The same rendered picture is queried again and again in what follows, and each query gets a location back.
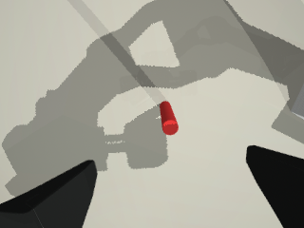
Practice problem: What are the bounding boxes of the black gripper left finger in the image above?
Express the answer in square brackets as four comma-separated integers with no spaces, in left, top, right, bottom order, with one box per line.
[0,160,98,228]

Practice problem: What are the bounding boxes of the red peg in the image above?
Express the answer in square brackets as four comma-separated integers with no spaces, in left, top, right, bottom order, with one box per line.
[160,102,179,136]

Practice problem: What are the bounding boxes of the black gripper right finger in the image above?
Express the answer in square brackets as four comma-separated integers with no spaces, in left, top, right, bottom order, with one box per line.
[246,145,304,228]

